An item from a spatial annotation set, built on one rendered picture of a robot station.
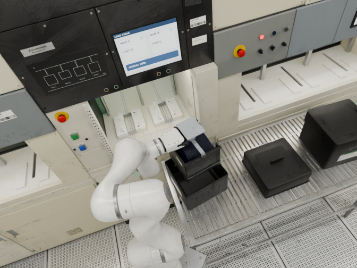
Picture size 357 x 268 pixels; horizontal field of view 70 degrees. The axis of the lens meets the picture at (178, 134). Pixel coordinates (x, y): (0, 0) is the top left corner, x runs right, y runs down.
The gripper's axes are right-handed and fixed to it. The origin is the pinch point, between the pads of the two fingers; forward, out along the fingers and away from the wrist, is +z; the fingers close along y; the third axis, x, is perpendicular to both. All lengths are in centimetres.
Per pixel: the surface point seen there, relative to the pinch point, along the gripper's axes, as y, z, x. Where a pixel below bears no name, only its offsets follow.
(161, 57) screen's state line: -26.4, 2.6, 26.5
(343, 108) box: 18, 93, -24
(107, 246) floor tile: -30, -79, -125
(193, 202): 13.5, -10.5, -41.4
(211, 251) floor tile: 19, -5, -125
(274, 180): 28, 35, -39
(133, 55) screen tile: -28.6, -9.9, 32.0
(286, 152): 17, 54, -39
